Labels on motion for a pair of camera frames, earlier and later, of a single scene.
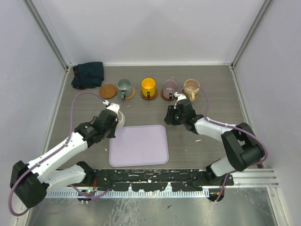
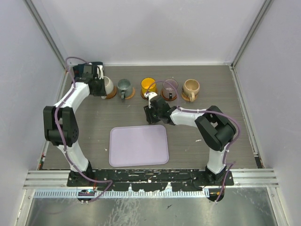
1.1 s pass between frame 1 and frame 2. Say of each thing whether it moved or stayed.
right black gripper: moved
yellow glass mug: stayed
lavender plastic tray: stayed
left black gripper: moved
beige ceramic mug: stayed
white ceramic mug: moved
